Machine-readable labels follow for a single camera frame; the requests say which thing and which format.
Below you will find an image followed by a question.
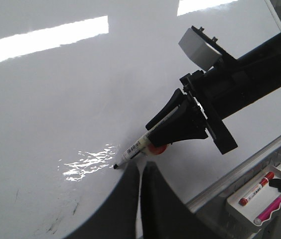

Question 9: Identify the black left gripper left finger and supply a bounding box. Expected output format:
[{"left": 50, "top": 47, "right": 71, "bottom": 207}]
[{"left": 67, "top": 162, "right": 140, "bottom": 239}]

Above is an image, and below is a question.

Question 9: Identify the pink whiteboard marker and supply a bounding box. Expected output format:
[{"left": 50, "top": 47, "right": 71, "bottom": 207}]
[{"left": 254, "top": 194, "right": 281, "bottom": 226}]

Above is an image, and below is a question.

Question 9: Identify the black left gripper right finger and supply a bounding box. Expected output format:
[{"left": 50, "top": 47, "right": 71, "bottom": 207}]
[{"left": 141, "top": 161, "right": 220, "bottom": 239}]

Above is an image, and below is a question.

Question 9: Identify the white plastic marker tray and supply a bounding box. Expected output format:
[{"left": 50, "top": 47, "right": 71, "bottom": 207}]
[{"left": 226, "top": 165, "right": 281, "bottom": 233}]

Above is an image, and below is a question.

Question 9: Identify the white black-ink whiteboard marker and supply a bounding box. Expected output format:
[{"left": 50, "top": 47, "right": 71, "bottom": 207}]
[{"left": 113, "top": 104, "right": 168, "bottom": 171}]

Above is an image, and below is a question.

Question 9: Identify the white whiteboard with frame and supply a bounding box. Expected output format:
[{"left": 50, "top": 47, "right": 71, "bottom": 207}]
[{"left": 0, "top": 0, "right": 281, "bottom": 239}]

